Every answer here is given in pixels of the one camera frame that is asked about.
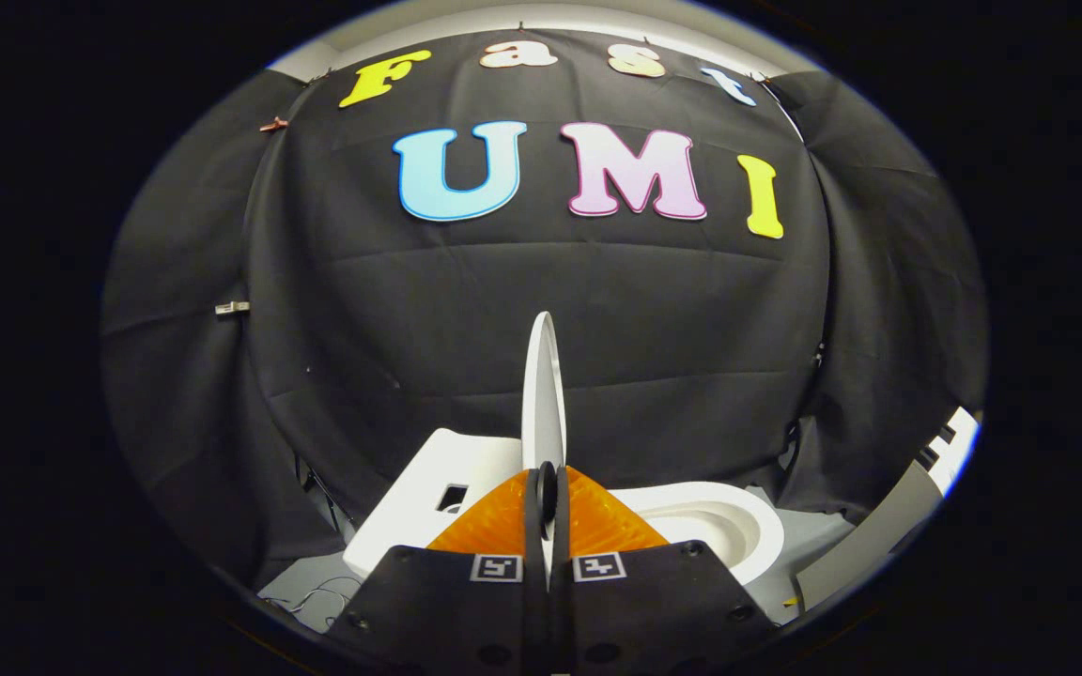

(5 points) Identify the white toilet lid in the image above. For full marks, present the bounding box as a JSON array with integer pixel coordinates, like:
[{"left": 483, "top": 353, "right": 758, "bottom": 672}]
[{"left": 521, "top": 311, "right": 569, "bottom": 588}]

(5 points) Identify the white toilet seat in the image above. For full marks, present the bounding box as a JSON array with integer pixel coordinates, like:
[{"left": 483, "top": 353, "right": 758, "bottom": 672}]
[{"left": 609, "top": 481, "right": 785, "bottom": 585}]

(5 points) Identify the grey white board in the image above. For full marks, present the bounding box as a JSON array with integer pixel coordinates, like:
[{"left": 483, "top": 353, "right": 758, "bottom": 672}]
[{"left": 796, "top": 407, "right": 982, "bottom": 613}]

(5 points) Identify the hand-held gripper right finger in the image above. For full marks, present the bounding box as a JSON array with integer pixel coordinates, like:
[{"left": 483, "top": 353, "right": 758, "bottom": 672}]
[{"left": 552, "top": 465, "right": 779, "bottom": 676}]

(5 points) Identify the white toilet with tank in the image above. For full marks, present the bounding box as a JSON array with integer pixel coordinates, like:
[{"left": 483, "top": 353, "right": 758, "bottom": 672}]
[{"left": 343, "top": 428, "right": 785, "bottom": 622}]

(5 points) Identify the thin black cable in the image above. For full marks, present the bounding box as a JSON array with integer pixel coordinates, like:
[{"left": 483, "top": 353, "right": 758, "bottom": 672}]
[{"left": 264, "top": 576, "right": 365, "bottom": 630}]

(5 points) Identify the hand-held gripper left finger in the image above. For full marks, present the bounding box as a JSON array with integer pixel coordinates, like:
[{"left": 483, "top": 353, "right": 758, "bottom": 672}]
[{"left": 325, "top": 467, "right": 549, "bottom": 676}]

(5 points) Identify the black backdrop cloth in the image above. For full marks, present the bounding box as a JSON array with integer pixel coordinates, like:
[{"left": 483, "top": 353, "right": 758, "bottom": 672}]
[{"left": 100, "top": 26, "right": 989, "bottom": 591}]

